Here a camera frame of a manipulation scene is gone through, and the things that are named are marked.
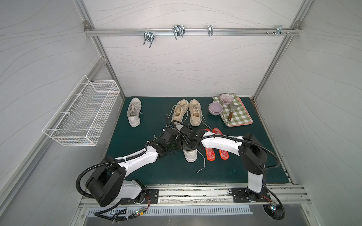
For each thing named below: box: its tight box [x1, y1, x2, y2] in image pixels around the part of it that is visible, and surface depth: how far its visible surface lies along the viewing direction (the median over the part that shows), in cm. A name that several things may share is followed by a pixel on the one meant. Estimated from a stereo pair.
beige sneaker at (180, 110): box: [171, 99, 190, 122], surface depth 108 cm
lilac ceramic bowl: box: [207, 102, 224, 116], surface depth 110 cm
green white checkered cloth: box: [212, 93, 253, 127], surface depth 112 cm
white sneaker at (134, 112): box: [127, 96, 144, 128], surface depth 103 cm
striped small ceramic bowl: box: [219, 93, 234, 105], surface depth 118 cm
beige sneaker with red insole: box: [189, 98, 202, 127], surface depth 106 cm
